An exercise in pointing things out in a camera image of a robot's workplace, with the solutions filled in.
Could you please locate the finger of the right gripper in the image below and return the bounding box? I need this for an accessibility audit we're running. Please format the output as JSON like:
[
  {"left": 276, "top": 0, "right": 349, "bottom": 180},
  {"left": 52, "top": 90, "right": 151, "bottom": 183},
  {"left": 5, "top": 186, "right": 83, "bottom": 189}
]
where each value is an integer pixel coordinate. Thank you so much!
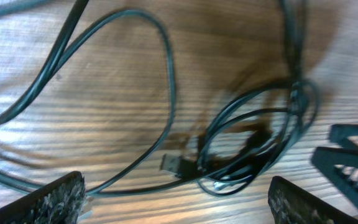
[
  {"left": 328, "top": 124, "right": 358, "bottom": 149},
  {"left": 311, "top": 147, "right": 358, "bottom": 209}
]

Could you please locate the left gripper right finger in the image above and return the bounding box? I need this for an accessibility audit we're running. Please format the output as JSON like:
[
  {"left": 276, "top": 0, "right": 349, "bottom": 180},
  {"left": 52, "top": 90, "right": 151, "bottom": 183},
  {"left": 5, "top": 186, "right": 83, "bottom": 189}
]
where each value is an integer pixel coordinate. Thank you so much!
[{"left": 268, "top": 176, "right": 358, "bottom": 224}]

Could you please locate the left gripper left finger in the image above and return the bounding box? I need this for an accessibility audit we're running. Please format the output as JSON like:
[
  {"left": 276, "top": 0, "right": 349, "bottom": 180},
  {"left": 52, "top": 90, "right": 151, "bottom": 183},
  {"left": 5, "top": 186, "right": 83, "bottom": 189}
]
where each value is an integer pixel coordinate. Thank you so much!
[{"left": 0, "top": 171, "right": 86, "bottom": 224}]

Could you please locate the black USB cable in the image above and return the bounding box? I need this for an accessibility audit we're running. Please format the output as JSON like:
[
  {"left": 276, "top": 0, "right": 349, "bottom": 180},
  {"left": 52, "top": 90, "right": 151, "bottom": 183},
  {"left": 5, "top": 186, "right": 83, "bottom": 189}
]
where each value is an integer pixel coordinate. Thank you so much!
[{"left": 0, "top": 0, "right": 321, "bottom": 198}]

